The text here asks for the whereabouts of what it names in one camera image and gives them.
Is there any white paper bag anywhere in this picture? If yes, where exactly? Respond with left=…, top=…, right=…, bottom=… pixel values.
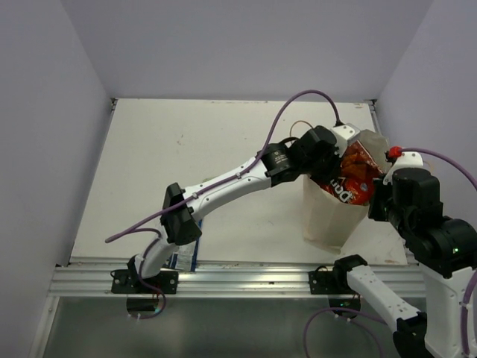
left=302, top=130, right=390, bottom=254

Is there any blue cookie packet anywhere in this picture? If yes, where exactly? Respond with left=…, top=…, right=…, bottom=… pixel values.
left=168, top=238, right=200, bottom=272

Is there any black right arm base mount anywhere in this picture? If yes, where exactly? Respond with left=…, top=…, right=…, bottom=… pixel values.
left=308, top=266, right=356, bottom=295

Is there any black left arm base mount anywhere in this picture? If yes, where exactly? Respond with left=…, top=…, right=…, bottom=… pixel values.
left=110, top=269, right=179, bottom=295

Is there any red Doritos chip bag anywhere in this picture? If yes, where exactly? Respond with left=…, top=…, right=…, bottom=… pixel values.
left=319, top=141, right=382, bottom=206

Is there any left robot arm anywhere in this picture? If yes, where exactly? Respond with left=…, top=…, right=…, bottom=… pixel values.
left=127, top=126, right=348, bottom=293

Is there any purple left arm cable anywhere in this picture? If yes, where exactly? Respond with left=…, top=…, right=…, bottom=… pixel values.
left=105, top=89, right=346, bottom=321

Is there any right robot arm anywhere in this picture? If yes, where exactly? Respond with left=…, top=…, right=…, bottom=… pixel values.
left=332, top=168, right=476, bottom=357

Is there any aluminium table frame rail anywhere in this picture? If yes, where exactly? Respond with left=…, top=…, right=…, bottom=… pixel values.
left=28, top=98, right=459, bottom=358

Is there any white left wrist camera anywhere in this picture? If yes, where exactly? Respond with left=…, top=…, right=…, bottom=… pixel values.
left=330, top=123, right=361, bottom=157

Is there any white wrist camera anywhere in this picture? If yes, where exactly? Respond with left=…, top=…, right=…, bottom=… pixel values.
left=385, top=146, right=424, bottom=180
left=330, top=123, right=361, bottom=157

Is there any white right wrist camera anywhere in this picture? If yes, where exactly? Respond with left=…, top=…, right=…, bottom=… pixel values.
left=385, top=146, right=424, bottom=180

